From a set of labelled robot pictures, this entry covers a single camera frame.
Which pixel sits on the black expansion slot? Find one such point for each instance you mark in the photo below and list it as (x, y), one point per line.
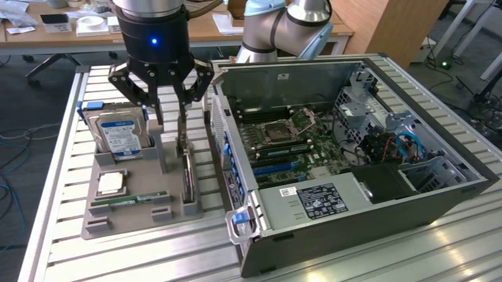
(269, 164)

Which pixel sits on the dark grey PC case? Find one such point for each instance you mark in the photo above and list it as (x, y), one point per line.
(352, 235)

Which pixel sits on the green RAM stick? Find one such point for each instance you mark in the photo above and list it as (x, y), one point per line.
(125, 200)
(281, 151)

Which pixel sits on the cardboard box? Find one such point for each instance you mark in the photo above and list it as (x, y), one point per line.
(235, 10)

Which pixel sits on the clear plastic bag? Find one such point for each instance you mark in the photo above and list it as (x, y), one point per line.
(14, 14)

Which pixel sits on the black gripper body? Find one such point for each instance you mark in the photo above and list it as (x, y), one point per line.
(156, 53)

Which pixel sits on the white box black top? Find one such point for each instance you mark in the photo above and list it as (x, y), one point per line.
(56, 28)

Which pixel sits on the green motherboard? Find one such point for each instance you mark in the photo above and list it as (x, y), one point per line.
(324, 155)

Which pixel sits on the tall perforated disk bay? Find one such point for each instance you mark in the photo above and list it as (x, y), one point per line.
(376, 117)

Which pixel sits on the blue latch tab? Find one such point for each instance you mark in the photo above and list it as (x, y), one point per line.
(240, 219)

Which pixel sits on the grey cup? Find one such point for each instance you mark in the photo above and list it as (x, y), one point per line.
(56, 3)

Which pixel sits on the white red adapter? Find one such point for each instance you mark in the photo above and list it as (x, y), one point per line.
(422, 54)

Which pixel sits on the blue card clip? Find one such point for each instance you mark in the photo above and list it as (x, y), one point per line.
(225, 145)

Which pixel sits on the grey power supply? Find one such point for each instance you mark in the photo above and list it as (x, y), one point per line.
(281, 211)

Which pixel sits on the black green graphics card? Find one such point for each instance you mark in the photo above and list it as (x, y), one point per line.
(188, 179)

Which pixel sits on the CPU socket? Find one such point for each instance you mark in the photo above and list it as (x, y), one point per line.
(276, 130)

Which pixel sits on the dark small container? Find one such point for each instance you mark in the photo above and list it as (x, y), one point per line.
(101, 7)

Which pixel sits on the black chair base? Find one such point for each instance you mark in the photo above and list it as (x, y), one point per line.
(46, 63)

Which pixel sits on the hard disk blue carrier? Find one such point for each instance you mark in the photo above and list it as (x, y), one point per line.
(117, 138)

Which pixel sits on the small white box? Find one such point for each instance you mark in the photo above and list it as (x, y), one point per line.
(111, 26)

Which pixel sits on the white table frame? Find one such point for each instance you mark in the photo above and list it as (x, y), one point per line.
(491, 66)

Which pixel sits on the black plastic shroud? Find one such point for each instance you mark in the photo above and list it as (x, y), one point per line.
(384, 182)

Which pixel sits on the low metal disk bay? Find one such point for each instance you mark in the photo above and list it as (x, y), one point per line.
(431, 176)

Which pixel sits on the black box green light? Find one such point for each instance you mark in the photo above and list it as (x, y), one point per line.
(444, 64)

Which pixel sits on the grey parts rack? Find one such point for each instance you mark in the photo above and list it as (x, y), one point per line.
(136, 217)

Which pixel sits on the white card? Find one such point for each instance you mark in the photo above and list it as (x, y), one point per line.
(18, 30)

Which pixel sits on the white bowl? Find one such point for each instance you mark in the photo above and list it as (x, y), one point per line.
(73, 3)

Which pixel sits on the white paper stack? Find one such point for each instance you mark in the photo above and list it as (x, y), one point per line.
(225, 25)

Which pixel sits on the grey card retention latch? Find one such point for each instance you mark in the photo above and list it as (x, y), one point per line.
(217, 77)

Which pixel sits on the silver CPU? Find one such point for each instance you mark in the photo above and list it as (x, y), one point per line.
(111, 183)

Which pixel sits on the metal socket cover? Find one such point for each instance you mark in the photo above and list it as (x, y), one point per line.
(292, 118)

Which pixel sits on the white box round hole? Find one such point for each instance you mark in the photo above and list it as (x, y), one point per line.
(92, 30)

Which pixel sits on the silver chipset heatsink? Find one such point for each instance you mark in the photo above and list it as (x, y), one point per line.
(319, 173)

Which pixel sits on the wooden cabinet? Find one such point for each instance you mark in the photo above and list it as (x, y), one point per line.
(399, 29)

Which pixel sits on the black stand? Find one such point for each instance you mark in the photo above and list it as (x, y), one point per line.
(483, 98)

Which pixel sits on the blue expansion slot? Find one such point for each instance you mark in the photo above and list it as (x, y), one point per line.
(273, 170)

